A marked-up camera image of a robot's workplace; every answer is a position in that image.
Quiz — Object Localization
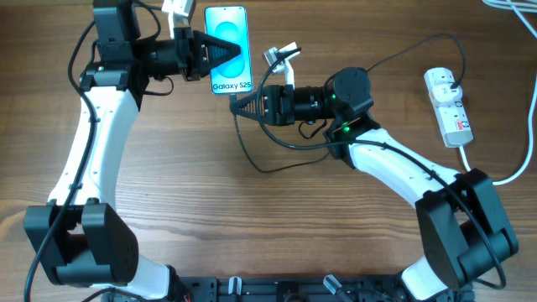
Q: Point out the white cables at corner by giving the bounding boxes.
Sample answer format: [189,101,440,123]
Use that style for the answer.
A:
[481,0,537,39]

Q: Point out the white charger plug adapter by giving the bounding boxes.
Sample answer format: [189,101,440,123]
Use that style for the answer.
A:
[430,83,462,107]

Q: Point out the white power strip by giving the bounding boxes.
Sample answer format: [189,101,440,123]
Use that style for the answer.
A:
[424,67,473,148]

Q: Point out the teal screen Galaxy smartphone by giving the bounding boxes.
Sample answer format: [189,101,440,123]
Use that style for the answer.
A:
[205,5,253,95]

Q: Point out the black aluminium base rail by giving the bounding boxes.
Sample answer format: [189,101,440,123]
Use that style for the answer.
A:
[102,274,475,302]

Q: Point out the white power strip cord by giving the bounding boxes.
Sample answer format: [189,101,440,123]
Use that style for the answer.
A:
[457,71,537,186]

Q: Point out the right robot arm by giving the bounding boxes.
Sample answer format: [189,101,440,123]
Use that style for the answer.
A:
[230,67,519,301]

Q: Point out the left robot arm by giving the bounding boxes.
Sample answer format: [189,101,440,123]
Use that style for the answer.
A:
[23,0,241,301]

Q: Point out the black USB charging cable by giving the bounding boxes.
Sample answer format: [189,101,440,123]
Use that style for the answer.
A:
[229,33,467,174]

